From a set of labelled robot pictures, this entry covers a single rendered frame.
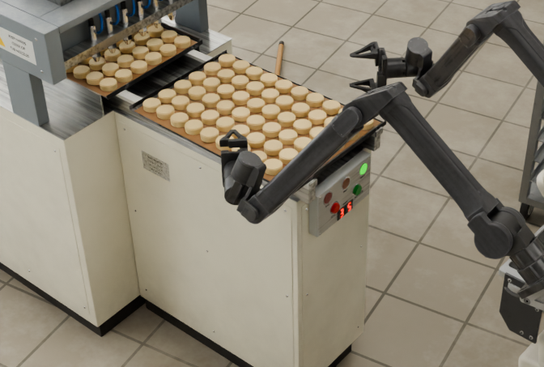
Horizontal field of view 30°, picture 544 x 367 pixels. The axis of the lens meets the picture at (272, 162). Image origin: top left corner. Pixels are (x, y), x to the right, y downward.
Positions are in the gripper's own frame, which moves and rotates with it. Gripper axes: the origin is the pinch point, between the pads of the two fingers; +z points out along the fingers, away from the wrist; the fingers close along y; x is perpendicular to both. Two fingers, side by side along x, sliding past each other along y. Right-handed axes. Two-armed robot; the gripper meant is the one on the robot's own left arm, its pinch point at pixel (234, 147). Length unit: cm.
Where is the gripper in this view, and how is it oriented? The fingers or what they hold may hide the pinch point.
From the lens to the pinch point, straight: 253.6
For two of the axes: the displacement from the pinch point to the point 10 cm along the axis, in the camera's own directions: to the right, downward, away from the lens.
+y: 0.3, 8.0, 6.0
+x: 10.0, -0.6, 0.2
